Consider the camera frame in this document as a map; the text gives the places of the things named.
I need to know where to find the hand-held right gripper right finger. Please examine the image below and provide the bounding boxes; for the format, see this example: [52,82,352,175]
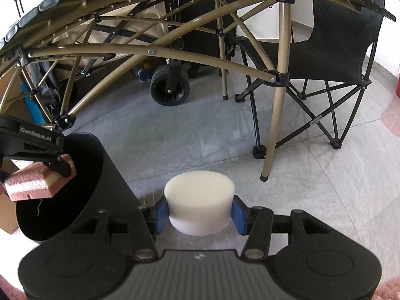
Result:
[232,194,329,261]

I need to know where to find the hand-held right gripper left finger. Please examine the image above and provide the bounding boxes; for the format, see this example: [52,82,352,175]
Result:
[71,197,169,261]

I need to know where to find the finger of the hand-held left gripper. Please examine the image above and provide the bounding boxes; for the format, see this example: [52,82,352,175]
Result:
[31,153,73,177]

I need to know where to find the pink sponge block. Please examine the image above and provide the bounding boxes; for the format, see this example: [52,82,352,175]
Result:
[4,154,77,201]

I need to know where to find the white foam cylinder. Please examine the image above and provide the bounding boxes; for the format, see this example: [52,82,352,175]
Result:
[164,171,236,237]

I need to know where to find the black round trash bin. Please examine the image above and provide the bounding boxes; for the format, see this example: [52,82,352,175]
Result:
[15,133,143,251]

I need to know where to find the blue box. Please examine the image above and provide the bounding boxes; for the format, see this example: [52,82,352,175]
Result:
[19,81,47,126]

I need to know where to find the black hanging bag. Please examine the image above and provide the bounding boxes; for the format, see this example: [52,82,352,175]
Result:
[33,59,74,121]

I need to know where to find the small cardboard box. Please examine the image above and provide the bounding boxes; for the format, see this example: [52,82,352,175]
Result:
[0,159,19,236]

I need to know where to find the small blue toy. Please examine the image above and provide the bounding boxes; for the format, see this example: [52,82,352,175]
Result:
[136,62,152,82]

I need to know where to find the olive folding table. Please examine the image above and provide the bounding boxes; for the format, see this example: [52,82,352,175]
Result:
[0,0,394,182]

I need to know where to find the black folding camp chair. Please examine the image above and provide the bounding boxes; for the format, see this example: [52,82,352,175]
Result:
[234,0,386,158]

